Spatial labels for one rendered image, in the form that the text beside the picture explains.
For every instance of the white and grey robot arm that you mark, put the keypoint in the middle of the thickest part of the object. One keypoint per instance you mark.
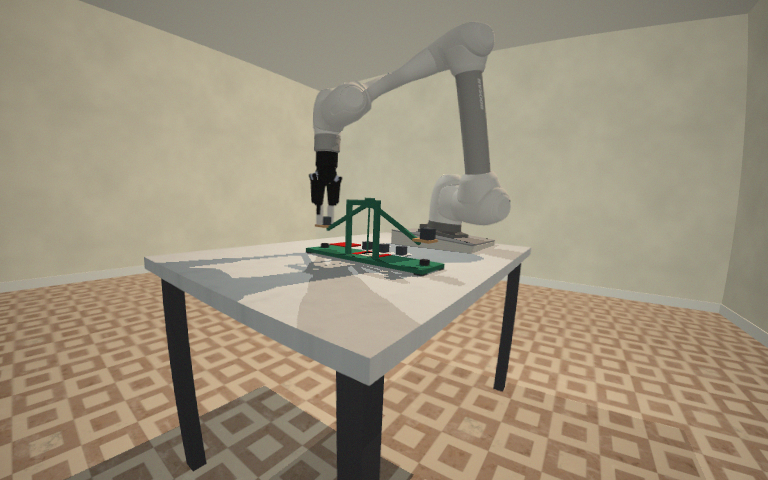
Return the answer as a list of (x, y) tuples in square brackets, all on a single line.
[(477, 198)]

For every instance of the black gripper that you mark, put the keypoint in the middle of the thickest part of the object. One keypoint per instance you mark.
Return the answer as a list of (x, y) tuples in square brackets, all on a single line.
[(326, 161)]

